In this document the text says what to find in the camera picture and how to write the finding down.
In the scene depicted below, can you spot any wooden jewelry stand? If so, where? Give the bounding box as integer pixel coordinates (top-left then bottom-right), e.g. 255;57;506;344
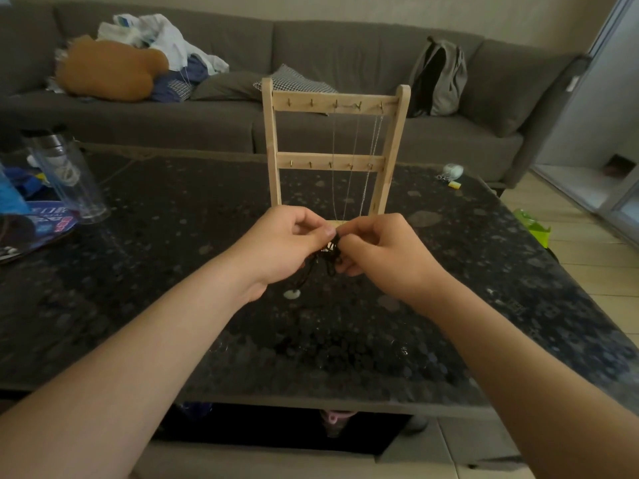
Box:
261;77;412;230

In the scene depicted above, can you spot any checkered pillow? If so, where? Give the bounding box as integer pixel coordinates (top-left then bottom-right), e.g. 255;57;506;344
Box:
253;64;339;94

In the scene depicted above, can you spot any grey flat cushion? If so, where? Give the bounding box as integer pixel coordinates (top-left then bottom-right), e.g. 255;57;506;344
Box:
189;72;266;101

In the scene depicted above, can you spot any clear plastic tumbler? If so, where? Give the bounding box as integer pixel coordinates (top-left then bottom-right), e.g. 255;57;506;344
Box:
21;126;112;225

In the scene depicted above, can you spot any sliding glass door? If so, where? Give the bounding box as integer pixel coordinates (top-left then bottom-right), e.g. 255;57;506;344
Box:
531;0;639;247

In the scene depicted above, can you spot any silver chain necklace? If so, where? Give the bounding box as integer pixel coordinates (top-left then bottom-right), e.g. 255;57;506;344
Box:
359;105;385;218

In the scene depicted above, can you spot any silver pendant necklace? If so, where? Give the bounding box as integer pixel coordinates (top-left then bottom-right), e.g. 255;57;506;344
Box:
331;103;363;223

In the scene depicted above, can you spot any person's right forearm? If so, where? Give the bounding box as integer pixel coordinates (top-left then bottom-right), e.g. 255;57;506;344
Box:
419;281;639;479

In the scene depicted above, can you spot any blue printed packet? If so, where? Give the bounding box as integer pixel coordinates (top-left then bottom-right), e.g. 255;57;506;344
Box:
0;166;81;260

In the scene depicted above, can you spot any person's right hand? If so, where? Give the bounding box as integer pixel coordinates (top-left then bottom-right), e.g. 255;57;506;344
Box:
333;213;455;320

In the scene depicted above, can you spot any person's left hand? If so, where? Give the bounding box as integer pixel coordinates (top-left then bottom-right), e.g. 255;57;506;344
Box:
219;205;338;303

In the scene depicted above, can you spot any brown plush toy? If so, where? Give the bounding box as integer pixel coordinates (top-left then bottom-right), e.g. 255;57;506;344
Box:
55;35;170;103

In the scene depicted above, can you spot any blue crumpled garment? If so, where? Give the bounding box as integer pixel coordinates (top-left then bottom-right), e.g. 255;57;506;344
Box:
151;55;210;104

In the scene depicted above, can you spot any dark shoe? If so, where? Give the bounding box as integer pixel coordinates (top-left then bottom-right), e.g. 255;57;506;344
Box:
602;154;638;179

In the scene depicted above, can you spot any grey backpack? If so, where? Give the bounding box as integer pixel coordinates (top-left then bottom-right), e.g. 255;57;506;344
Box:
407;36;469;118

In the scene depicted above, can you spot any green bag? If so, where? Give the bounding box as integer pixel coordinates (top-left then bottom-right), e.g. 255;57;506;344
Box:
514;209;552;249

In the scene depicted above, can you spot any white crumpled garment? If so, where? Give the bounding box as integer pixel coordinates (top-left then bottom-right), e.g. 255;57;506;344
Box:
97;13;230;77

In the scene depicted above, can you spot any person's left forearm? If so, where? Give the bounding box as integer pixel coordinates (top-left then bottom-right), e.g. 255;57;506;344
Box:
0;256;256;479

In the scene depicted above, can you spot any pink item under table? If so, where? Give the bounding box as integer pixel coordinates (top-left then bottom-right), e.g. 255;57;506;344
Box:
320;410;359;438

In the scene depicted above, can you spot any black cord necklace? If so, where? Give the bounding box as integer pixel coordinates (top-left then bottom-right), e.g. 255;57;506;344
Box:
283;234;345;300

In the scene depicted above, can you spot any blue plastic bottle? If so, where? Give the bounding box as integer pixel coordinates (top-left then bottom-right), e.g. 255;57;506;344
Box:
0;164;31;215

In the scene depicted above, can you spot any grey fabric sofa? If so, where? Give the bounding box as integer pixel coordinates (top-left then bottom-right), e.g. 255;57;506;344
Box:
0;0;592;188

